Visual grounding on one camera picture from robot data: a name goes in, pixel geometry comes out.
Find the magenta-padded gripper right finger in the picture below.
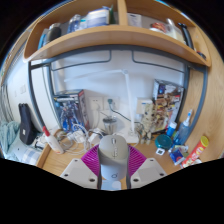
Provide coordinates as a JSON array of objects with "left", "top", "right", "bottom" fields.
[{"left": 125, "top": 144, "right": 168, "bottom": 190}]

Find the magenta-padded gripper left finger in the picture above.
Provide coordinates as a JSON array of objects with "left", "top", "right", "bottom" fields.
[{"left": 59, "top": 143, "right": 103, "bottom": 190}]

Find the grey computer mouse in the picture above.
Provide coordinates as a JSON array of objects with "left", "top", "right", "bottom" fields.
[{"left": 97, "top": 134, "right": 130, "bottom": 191}]

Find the blue tissue pack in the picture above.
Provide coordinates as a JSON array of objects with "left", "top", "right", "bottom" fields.
[{"left": 168, "top": 145, "right": 189, "bottom": 166}]

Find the teal round dish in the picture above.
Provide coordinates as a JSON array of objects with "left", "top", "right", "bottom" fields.
[{"left": 154, "top": 133, "right": 173, "bottom": 150}]

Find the white power adapter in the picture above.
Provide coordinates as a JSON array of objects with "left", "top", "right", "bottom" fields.
[{"left": 68, "top": 130, "right": 86, "bottom": 144}]

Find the white bottle with red cap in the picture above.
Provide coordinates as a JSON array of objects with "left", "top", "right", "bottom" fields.
[{"left": 42, "top": 125, "right": 64, "bottom": 155}]

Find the white power strip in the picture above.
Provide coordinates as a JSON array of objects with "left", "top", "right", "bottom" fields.
[{"left": 88, "top": 131, "right": 101, "bottom": 144}]

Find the wooden tree figure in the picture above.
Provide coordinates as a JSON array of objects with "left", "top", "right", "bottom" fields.
[{"left": 141, "top": 103, "right": 158, "bottom": 145}]

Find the red chips can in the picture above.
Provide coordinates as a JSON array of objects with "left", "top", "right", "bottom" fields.
[{"left": 180, "top": 135, "right": 210, "bottom": 169}]

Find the plaid bedding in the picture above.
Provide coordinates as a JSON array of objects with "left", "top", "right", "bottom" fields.
[{"left": 13, "top": 139, "right": 46, "bottom": 166}]

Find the blue spray bottle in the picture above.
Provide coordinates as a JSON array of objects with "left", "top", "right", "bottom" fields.
[{"left": 173, "top": 109, "right": 194, "bottom": 146}]

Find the metal cup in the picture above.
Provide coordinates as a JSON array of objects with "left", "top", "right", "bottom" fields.
[{"left": 102, "top": 116, "right": 118, "bottom": 135}]

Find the blue model kit box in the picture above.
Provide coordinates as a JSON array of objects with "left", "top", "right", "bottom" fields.
[{"left": 53, "top": 89, "right": 89, "bottom": 133}]

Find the black bag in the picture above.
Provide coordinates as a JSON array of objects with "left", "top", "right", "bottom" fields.
[{"left": 17, "top": 102, "right": 38, "bottom": 146}]

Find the colourful printed box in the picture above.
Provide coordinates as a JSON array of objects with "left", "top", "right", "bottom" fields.
[{"left": 151, "top": 79, "right": 185, "bottom": 134}]

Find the white desk lamp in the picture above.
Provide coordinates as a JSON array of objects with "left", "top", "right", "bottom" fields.
[{"left": 63, "top": 68, "right": 140, "bottom": 145}]

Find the teal blanket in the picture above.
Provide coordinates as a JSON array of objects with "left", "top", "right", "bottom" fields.
[{"left": 0, "top": 120, "right": 21, "bottom": 158}]

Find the wooden shelf unit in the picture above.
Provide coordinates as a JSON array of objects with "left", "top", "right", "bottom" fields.
[{"left": 22, "top": 0, "right": 213, "bottom": 68}]

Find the white cable bundle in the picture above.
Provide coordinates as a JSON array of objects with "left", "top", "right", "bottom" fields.
[{"left": 54, "top": 124, "right": 101, "bottom": 156}]

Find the black power cable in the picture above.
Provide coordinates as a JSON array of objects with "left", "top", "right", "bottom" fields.
[{"left": 108, "top": 98, "right": 134, "bottom": 123}]

